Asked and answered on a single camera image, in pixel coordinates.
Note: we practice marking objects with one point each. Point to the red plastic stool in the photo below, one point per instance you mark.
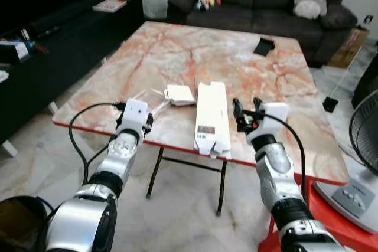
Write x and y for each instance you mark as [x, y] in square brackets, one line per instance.
[331, 228]

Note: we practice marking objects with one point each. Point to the black low cabinet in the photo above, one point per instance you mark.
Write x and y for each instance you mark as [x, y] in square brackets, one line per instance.
[65, 57]

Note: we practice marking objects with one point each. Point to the small black square object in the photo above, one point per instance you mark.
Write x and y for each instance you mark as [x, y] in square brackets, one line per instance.
[264, 46]

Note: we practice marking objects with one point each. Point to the grey white plush toy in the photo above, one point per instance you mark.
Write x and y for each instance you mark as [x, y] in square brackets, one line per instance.
[310, 5]

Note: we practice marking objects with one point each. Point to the dark grey sofa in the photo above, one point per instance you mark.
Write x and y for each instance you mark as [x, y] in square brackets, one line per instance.
[260, 4]

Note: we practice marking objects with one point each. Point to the black rubbish bin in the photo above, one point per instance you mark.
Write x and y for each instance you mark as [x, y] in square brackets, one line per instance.
[20, 222]

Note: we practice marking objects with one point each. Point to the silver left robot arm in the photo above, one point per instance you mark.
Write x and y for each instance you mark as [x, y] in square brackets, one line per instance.
[88, 222]

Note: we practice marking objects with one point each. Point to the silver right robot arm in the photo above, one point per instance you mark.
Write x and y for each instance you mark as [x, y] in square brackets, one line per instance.
[277, 169]

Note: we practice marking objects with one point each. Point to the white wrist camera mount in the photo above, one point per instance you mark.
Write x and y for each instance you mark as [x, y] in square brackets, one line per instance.
[134, 112]
[275, 116]

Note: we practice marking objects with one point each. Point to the brown cardboard box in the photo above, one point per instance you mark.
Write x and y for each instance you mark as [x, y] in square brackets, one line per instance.
[348, 48]

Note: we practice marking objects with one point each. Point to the blue white package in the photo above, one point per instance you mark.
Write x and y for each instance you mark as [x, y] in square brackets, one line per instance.
[15, 50]

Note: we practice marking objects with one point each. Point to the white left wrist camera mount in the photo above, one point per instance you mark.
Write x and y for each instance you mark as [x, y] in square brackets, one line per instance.
[134, 112]

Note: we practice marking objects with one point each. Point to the black folding table leg frame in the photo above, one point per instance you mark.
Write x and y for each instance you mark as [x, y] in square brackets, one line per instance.
[222, 187]

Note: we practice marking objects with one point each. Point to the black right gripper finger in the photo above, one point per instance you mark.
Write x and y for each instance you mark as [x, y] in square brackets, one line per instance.
[238, 107]
[258, 105]

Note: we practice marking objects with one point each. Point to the small white flat packet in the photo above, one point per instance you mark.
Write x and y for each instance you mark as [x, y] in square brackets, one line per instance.
[180, 94]

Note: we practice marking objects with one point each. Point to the long white cardboard box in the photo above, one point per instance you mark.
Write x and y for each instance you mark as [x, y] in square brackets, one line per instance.
[212, 116]

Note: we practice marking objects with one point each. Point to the white mesh basket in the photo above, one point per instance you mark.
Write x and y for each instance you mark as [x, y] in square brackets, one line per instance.
[156, 6]

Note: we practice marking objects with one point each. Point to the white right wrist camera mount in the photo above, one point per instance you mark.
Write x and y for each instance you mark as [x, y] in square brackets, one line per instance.
[275, 116]

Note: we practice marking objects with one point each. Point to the black grille standing fan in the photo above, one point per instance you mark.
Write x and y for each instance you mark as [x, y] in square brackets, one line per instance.
[354, 199]

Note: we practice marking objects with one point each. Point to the flat book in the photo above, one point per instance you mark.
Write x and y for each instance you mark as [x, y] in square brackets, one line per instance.
[110, 5]

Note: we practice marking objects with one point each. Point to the clear plastic wrapper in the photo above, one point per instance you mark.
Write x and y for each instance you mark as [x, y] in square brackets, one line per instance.
[156, 101]

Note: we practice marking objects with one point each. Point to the black power adapter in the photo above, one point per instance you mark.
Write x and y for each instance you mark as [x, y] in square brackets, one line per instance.
[330, 104]

